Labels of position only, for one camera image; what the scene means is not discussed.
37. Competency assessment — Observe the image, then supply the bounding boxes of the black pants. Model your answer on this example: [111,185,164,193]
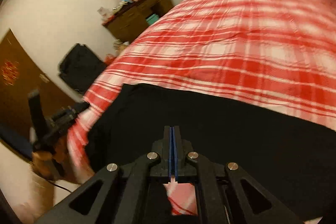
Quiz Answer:
[84,84,335,221]

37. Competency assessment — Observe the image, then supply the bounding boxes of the left hand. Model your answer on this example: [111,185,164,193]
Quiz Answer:
[31,136,79,184]

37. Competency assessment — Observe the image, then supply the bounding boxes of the brown wooden door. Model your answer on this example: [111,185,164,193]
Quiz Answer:
[1,30,75,161]

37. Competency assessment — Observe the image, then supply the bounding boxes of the white card on dresser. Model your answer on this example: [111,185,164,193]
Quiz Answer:
[97,7,110,20]

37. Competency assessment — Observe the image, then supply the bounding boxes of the dark wooden dresser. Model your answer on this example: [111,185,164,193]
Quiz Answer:
[102,0,174,43]

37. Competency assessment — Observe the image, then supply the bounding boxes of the red white plaid bedspread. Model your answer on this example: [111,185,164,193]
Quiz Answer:
[67,0,336,184]

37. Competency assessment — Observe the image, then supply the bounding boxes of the black cable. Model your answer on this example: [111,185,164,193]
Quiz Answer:
[47,179,73,193]

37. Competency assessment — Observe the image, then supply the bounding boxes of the black bag by wall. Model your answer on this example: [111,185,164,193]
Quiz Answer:
[58,43,107,95]

